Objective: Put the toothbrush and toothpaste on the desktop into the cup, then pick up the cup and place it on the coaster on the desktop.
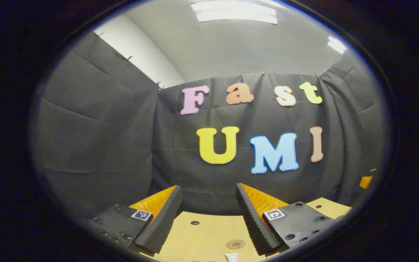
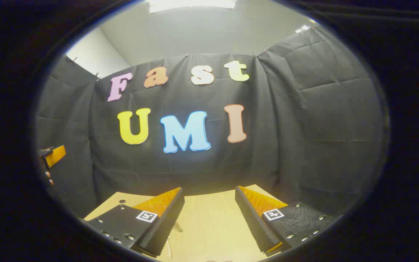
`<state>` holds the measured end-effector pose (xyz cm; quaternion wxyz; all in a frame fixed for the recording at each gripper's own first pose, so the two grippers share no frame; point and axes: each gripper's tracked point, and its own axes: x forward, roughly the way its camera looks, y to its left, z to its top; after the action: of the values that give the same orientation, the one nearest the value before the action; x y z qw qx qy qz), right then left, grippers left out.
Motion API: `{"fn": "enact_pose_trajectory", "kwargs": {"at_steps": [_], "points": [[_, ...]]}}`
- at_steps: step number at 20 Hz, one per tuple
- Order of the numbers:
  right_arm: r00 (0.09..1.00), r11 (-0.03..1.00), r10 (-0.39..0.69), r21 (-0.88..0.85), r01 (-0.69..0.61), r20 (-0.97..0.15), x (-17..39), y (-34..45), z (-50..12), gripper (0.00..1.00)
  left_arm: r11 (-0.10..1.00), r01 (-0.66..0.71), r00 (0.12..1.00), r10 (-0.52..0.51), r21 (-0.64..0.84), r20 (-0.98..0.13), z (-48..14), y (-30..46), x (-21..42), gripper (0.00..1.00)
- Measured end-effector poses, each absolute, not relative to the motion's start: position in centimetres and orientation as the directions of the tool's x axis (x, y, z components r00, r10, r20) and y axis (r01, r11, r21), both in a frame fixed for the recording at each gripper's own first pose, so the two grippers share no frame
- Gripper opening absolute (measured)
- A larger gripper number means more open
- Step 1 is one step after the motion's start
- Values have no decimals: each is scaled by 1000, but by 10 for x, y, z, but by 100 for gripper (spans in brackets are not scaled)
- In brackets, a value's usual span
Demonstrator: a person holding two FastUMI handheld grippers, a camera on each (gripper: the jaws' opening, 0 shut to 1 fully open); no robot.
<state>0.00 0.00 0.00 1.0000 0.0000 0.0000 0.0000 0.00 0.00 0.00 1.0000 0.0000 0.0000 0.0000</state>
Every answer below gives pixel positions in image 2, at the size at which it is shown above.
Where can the large ceiling light panel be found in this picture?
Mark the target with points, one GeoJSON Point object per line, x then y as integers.
{"type": "Point", "coordinates": [191, 4]}

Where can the black backdrop cloth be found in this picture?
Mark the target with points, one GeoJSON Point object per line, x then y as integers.
{"type": "Point", "coordinates": [304, 127]}

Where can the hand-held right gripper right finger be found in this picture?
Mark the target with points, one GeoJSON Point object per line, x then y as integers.
{"type": "Point", "coordinates": [255, 225]}

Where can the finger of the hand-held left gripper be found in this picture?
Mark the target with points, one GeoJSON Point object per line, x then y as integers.
{"type": "Point", "coordinates": [56, 155]}

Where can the light wooden desktop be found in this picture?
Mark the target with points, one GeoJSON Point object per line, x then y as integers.
{"type": "Point", "coordinates": [209, 225]}

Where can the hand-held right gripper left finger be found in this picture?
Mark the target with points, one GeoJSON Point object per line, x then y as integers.
{"type": "Point", "coordinates": [166, 225]}

